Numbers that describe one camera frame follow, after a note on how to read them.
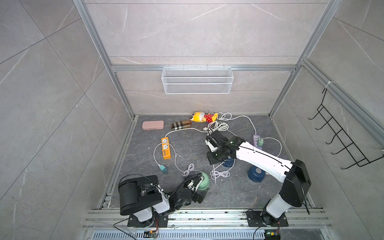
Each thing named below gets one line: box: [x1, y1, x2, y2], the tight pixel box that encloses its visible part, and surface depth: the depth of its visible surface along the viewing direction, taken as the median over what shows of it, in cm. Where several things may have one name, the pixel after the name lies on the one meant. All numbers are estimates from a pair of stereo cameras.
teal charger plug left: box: [159, 164, 168, 174], surface depth 90 cm
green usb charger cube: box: [257, 138, 264, 147], surface depth 97 cm
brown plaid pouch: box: [171, 120, 192, 130], surface depth 113 cm
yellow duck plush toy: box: [190, 111, 219, 123], surface depth 113 cm
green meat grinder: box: [197, 172, 210, 192], surface depth 77 cm
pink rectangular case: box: [142, 120, 164, 130], surface depth 114 cm
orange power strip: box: [161, 137, 171, 160], surface depth 99 cm
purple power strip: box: [253, 134, 262, 150], surface depth 103 cm
